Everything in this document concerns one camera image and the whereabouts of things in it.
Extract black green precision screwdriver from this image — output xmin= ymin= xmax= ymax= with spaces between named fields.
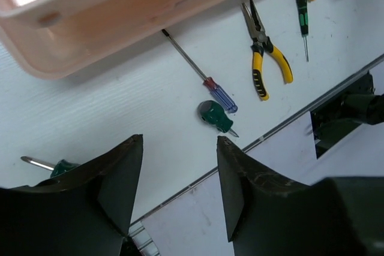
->
xmin=296 ymin=0 xmax=309 ymax=62

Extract pink plastic toolbox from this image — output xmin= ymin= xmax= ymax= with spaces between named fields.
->
xmin=1 ymin=0 xmax=224 ymax=79

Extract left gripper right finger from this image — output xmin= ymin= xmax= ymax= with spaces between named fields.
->
xmin=217 ymin=136 xmax=383 ymax=255

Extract stubby green orange screwdriver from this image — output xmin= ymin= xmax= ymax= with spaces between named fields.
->
xmin=20 ymin=156 xmax=79 ymax=178

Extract yellow long nose pliers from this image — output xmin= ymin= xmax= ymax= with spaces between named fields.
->
xmin=241 ymin=0 xmax=294 ymax=101

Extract stubby green grey screwdriver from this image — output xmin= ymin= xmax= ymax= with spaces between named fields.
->
xmin=197 ymin=100 xmax=239 ymax=138

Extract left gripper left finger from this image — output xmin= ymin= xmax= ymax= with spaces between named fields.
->
xmin=1 ymin=134 xmax=143 ymax=255

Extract blue red handled screwdriver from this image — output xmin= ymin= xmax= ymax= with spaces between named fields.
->
xmin=161 ymin=29 xmax=238 ymax=113

